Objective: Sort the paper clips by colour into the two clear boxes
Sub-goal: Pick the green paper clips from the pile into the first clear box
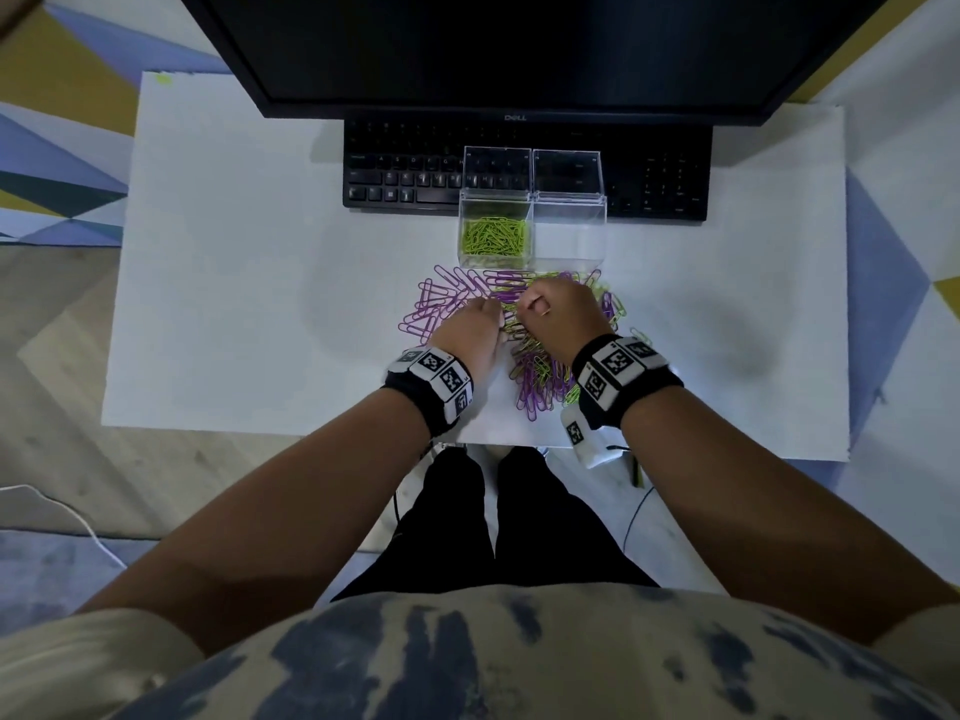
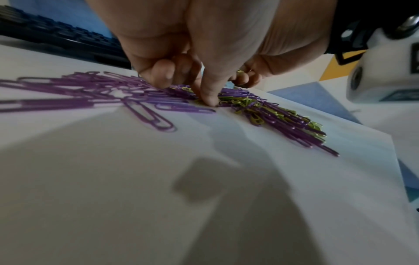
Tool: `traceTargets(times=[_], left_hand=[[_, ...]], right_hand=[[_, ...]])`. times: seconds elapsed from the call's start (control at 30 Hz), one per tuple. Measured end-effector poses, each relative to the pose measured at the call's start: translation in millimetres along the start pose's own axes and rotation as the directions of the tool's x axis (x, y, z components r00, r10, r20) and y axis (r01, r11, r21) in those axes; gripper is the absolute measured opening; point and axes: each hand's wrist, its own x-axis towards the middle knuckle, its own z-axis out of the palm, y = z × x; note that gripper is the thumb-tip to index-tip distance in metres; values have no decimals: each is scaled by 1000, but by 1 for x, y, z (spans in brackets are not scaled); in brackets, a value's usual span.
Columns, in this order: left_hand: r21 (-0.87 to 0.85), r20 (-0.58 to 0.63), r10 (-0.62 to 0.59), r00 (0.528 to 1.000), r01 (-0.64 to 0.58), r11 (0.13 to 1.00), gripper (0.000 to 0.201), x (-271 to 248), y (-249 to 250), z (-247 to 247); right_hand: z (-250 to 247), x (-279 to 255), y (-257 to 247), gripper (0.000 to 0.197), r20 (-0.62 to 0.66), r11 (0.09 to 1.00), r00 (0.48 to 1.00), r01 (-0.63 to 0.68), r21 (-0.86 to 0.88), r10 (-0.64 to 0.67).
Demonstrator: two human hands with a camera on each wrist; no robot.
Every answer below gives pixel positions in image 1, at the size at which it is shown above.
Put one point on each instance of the person's right hand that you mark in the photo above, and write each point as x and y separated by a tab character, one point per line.
566	318

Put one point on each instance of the person's left hand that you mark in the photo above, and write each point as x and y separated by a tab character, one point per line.
472	337

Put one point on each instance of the pile of mixed paper clips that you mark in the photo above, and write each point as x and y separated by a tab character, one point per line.
442	296

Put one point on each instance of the heap of green paper clips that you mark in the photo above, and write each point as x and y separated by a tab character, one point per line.
495	237

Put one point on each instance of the person's right forearm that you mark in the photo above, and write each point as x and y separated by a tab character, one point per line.
772	517

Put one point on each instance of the person's left forearm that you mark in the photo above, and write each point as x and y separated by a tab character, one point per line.
277	517

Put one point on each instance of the person's black trousers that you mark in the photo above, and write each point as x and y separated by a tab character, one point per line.
517	539

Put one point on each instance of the person's tie-dye shirt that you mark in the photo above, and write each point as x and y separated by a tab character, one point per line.
487	659

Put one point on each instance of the black left wristband with markers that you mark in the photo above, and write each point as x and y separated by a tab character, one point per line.
420	401

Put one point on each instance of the black wristband with markers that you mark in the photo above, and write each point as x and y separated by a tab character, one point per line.
645	393
420	401

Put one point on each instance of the black right wristband with markers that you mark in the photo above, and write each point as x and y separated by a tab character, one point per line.
645	393

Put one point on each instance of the black keyboard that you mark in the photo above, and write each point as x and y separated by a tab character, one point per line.
390	179

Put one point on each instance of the black computer monitor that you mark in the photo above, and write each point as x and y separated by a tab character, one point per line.
510	44

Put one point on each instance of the brown wooden board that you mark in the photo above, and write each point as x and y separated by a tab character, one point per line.
13	5

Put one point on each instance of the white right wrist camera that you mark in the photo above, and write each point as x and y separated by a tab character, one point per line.
596	449

